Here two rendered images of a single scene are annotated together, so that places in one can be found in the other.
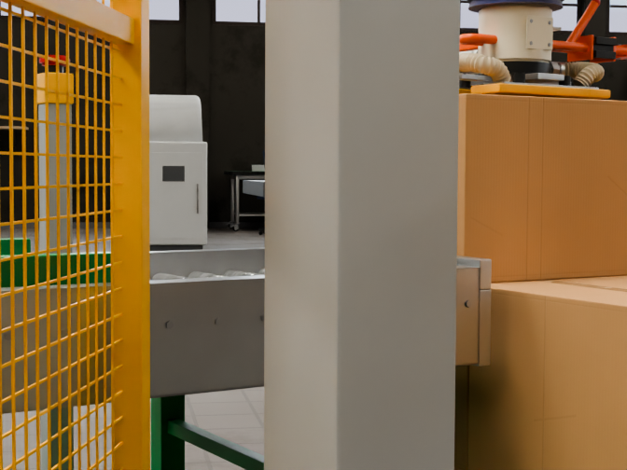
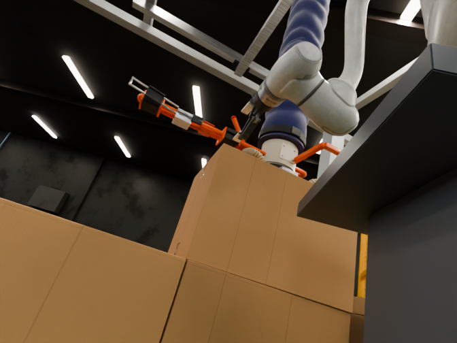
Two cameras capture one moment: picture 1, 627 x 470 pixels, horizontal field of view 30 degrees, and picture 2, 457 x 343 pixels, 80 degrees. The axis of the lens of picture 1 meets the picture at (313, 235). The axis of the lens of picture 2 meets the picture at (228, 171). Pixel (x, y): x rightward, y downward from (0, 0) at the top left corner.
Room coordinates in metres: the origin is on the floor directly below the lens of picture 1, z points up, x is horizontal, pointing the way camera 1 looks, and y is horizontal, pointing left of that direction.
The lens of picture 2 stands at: (3.86, -0.38, 0.47)
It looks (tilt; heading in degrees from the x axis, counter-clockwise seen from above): 25 degrees up; 195
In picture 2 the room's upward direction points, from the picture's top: 17 degrees clockwise
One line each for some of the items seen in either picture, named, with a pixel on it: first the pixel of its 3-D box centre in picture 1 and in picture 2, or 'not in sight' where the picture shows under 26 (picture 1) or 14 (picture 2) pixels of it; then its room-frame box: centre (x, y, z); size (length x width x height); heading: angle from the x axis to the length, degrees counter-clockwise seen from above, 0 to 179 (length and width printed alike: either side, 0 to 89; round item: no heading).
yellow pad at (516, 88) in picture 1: (541, 85); not in sight; (2.69, -0.52, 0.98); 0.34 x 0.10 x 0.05; 122
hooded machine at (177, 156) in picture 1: (171, 172); not in sight; (11.33, 1.38, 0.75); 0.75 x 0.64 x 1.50; 10
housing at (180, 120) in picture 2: not in sight; (182, 119); (3.01, -0.86, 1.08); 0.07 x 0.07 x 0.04; 32
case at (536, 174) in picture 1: (514, 186); (260, 233); (2.77, -0.48, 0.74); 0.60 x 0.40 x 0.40; 120
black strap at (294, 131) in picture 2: not in sight; (281, 141); (2.77, -0.47, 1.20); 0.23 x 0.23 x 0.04
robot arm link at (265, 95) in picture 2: not in sight; (273, 91); (3.22, -0.49, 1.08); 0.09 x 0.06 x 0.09; 122
